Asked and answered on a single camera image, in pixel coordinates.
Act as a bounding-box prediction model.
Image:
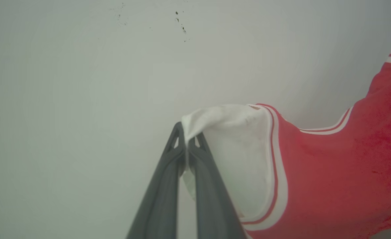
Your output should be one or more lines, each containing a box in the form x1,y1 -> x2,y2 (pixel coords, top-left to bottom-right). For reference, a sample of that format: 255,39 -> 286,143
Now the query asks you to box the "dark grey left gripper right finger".
187,132 -> 248,239

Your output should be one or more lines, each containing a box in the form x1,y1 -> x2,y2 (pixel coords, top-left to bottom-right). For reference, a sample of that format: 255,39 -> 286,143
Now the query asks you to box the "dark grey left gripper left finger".
126,121 -> 187,239

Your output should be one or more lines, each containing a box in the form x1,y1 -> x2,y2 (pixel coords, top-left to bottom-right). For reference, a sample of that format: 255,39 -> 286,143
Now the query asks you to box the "red and white jersey garment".
181,35 -> 391,239

